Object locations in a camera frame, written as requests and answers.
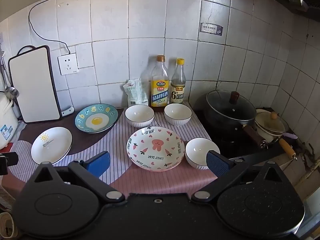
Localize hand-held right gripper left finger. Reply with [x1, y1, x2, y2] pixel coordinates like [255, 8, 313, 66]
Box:
[25, 151, 125, 204]

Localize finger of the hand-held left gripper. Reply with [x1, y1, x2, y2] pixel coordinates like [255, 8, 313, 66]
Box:
[0, 152, 19, 176]

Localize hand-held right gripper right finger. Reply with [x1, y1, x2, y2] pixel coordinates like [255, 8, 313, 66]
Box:
[191, 150, 295, 204]

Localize white ribbed bowl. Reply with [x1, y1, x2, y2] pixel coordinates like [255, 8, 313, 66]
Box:
[164, 103, 192, 127]
[125, 104, 155, 127]
[185, 138, 220, 170]

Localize blue egg print plate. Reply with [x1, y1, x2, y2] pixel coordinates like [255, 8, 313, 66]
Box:
[74, 104, 119, 133]

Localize pink bear print plate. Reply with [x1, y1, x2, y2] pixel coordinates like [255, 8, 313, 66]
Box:
[126, 127, 185, 172]

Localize black stove top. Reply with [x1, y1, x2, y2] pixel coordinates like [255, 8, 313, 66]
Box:
[192, 100, 297, 161]

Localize pink striped tablecloth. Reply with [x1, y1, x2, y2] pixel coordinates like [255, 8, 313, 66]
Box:
[0, 106, 218, 198]

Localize black wok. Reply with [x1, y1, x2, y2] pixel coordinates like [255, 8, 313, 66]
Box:
[204, 90, 269, 151]

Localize white rice cooker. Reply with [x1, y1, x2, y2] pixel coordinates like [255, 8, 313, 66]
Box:
[0, 92, 19, 150]

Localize white sun print plate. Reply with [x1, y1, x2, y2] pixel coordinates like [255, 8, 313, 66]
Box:
[31, 127, 73, 165]

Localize cream enamel pot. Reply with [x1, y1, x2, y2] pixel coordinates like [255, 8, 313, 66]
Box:
[255, 109, 298, 143]

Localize glass wok lid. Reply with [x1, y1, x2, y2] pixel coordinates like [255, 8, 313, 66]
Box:
[206, 90, 256, 121]

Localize beige roll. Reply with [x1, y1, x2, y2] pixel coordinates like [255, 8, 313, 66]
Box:
[0, 212, 18, 239]

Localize metal ladle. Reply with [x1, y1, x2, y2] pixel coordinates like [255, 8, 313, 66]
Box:
[0, 51, 19, 100]

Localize cream pot lid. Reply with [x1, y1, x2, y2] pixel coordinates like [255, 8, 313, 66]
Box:
[255, 112, 289, 133]

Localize white cutting board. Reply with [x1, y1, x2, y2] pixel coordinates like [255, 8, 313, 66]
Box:
[9, 45, 62, 123]

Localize white plastic packet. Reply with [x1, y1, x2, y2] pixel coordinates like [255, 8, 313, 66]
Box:
[123, 78, 148, 107]

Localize yellow cap vinegar bottle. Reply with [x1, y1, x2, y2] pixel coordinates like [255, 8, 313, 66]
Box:
[170, 58, 187, 105]

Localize yellowish pipe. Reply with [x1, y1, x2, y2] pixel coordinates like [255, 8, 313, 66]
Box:
[292, 160, 320, 189]

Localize yellow label cooking wine bottle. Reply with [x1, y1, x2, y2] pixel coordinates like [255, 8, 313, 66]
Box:
[151, 55, 170, 110]

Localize white knife handle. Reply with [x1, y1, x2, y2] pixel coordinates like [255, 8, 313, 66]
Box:
[61, 106, 75, 117]

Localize black pan with wooden handle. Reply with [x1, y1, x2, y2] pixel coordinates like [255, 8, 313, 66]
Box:
[229, 138, 297, 161]

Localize white wall socket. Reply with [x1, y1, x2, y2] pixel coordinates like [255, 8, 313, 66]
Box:
[58, 52, 78, 76]

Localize wall sticker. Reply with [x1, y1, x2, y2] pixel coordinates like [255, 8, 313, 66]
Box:
[199, 22, 223, 38]

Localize black power cable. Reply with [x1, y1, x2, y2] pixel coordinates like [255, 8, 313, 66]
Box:
[28, 0, 210, 55]

